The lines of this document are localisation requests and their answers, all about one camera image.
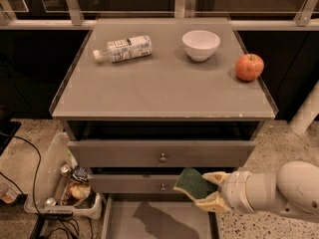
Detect crumpled snack wrapper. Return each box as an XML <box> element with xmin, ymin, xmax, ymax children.
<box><xmin>61</xmin><ymin>182</ymin><xmax>91</xmax><ymax>206</ymax></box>

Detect white cylindrical post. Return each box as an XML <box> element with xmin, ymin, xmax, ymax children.
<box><xmin>289</xmin><ymin>81</ymin><xmax>319</xmax><ymax>134</ymax></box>

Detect red apple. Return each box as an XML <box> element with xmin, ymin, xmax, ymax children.
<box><xmin>235</xmin><ymin>54</ymin><xmax>264</xmax><ymax>82</ymax></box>

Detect metal window railing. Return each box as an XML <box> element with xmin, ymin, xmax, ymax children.
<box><xmin>0</xmin><ymin>0</ymin><xmax>319</xmax><ymax>30</ymax></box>

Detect clear plastic storage bin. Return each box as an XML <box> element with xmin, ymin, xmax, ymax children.
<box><xmin>24</xmin><ymin>132</ymin><xmax>102</xmax><ymax>220</ymax></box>

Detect grey bottom drawer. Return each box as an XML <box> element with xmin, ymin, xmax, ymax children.
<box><xmin>101</xmin><ymin>194</ymin><xmax>222</xmax><ymax>239</ymax></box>

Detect white bowl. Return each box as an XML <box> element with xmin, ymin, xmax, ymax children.
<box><xmin>182</xmin><ymin>30</ymin><xmax>220</xmax><ymax>62</ymax></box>

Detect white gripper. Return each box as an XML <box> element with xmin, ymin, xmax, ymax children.
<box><xmin>195</xmin><ymin>171</ymin><xmax>253</xmax><ymax>214</ymax></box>

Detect grey drawer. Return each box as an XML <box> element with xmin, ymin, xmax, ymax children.
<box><xmin>101</xmin><ymin>194</ymin><xmax>222</xmax><ymax>239</ymax></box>
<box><xmin>68</xmin><ymin>139</ymin><xmax>255</xmax><ymax>168</ymax></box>
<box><xmin>89</xmin><ymin>174</ymin><xmax>178</xmax><ymax>194</ymax></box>

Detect black power cable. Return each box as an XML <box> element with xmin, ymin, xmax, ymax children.
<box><xmin>0</xmin><ymin>131</ymin><xmax>95</xmax><ymax>239</ymax></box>

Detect silver drink can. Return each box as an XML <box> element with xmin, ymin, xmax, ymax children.
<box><xmin>60</xmin><ymin>163</ymin><xmax>72</xmax><ymax>177</ymax></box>

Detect grey middle drawer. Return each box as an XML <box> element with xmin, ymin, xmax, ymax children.
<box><xmin>89</xmin><ymin>174</ymin><xmax>178</xmax><ymax>194</ymax></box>

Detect clear plastic water bottle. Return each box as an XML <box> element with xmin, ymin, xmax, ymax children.
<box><xmin>93</xmin><ymin>35</ymin><xmax>153</xmax><ymax>63</ymax></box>

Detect grey drawer cabinet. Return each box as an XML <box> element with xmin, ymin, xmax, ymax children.
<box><xmin>49</xmin><ymin>16</ymin><xmax>279</xmax><ymax>239</ymax></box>

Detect blue patterned snack bag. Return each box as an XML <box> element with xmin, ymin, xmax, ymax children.
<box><xmin>72</xmin><ymin>165</ymin><xmax>89</xmax><ymax>183</ymax></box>

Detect small bottle on floor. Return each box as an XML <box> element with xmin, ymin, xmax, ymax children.
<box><xmin>0</xmin><ymin>182</ymin><xmax>18</xmax><ymax>204</ymax></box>

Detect green yellow sponge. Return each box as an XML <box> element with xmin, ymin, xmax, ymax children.
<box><xmin>173</xmin><ymin>167</ymin><xmax>217</xmax><ymax>200</ymax></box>

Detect grey top drawer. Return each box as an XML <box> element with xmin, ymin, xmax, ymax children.
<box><xmin>68</xmin><ymin>139</ymin><xmax>255</xmax><ymax>168</ymax></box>

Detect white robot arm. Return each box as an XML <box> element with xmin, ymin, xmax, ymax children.
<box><xmin>195</xmin><ymin>161</ymin><xmax>319</xmax><ymax>223</ymax></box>

